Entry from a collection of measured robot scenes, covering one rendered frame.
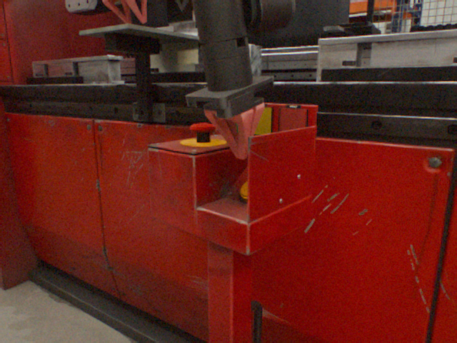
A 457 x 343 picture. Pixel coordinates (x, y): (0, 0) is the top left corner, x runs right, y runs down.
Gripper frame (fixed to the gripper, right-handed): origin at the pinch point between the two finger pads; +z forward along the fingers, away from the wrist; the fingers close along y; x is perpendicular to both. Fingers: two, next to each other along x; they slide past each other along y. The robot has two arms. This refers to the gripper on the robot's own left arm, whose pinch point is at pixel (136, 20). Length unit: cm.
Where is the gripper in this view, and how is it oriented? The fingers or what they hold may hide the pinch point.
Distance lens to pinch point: 98.3
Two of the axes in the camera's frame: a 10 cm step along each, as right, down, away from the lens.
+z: 2.6, 7.5, 6.0
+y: -8.2, -1.5, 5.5
